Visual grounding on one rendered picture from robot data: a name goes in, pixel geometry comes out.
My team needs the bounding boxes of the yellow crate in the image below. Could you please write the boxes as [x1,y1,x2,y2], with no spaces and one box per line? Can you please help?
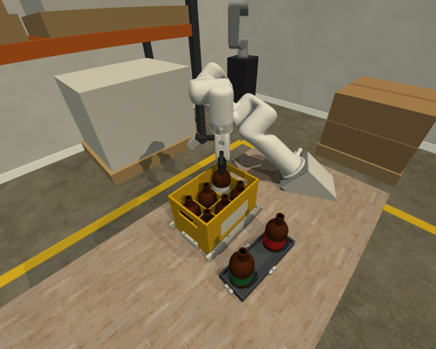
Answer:
[168,162,259,254]

